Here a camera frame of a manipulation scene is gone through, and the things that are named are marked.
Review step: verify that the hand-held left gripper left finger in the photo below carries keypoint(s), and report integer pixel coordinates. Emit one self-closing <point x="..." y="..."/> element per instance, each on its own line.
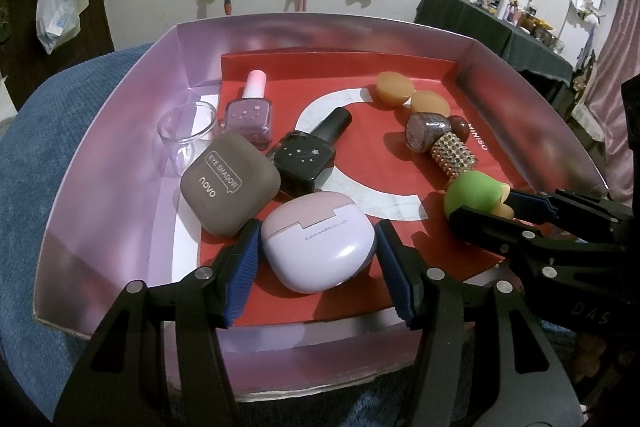
<point x="240" y="277"/>

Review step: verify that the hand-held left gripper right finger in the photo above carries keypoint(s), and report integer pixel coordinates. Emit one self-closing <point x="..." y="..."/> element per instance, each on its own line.
<point x="397" y="277"/>

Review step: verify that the pink curtain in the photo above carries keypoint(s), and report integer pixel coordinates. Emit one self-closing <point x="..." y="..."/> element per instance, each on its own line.
<point x="610" y="97"/>

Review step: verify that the amber round puff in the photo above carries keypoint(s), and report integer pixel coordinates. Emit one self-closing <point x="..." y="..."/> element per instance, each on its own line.
<point x="394" y="88"/>
<point x="431" y="103"/>

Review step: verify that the lilac earbud case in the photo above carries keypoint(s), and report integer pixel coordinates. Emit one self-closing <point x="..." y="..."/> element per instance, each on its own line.
<point x="320" y="247"/>

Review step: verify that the black nail polish bottle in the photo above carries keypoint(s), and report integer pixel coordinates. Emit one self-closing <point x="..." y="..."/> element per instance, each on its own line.
<point x="300" y="157"/>

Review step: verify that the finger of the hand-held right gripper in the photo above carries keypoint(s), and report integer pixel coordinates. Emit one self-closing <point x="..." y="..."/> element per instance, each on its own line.
<point x="535" y="206"/>
<point x="495" y="229"/>

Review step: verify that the brown eye shadow case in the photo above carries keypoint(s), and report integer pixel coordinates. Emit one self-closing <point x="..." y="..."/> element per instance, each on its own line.
<point x="225" y="187"/>

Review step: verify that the clear plastic cup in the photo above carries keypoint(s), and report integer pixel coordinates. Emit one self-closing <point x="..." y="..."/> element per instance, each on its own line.
<point x="187" y="127"/>

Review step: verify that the white plastic bag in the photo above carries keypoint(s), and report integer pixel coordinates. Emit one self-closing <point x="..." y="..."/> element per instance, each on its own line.
<point x="57" y="17"/>

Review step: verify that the purple nail polish bottle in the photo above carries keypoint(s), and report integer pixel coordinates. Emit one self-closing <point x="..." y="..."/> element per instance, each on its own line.
<point x="247" y="119"/>

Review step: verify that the row of cosmetic bottles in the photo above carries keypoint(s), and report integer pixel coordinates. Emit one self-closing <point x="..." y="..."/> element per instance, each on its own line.
<point x="500" y="2"/>

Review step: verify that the pink cardboard box red bottom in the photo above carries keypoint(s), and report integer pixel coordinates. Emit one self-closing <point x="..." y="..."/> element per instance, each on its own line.
<point x="300" y="67"/>

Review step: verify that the blue plush mat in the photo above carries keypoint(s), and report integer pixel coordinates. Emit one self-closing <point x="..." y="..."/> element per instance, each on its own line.
<point x="50" y="132"/>

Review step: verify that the green and yellow toy figure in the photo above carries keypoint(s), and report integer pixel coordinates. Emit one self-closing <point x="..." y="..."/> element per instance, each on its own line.
<point x="472" y="194"/>

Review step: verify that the table with dark cloth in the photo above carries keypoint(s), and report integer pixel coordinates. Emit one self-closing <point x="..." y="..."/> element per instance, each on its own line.
<point x="475" y="27"/>

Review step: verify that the glitter jar with ball cap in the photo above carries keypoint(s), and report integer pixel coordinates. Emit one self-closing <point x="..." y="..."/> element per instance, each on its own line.
<point x="425" y="132"/>

